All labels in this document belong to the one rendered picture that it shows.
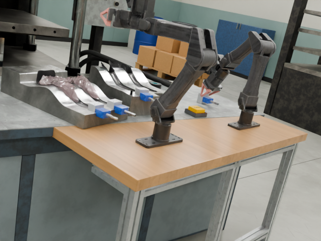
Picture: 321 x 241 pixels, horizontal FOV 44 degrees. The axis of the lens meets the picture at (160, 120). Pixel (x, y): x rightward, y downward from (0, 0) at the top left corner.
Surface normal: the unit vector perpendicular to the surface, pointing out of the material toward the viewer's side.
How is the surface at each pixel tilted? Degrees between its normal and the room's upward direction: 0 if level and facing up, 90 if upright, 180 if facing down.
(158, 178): 90
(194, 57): 90
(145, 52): 90
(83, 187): 90
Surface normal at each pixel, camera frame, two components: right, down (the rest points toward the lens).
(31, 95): -0.56, 0.14
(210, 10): -0.74, 0.06
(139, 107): 0.61, 0.34
